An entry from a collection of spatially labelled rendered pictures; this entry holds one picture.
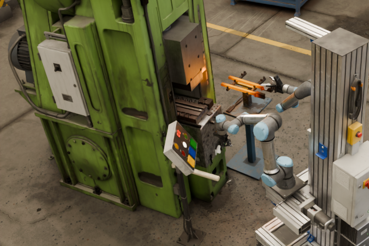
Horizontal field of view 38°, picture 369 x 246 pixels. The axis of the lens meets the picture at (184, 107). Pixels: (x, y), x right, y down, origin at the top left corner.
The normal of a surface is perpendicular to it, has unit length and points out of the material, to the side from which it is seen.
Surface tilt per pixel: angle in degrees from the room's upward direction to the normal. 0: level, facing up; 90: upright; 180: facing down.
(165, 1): 90
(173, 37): 0
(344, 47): 0
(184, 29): 0
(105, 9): 89
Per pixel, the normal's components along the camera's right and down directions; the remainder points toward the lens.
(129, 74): -0.51, 0.54
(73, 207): -0.13, -0.80
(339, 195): -0.82, 0.42
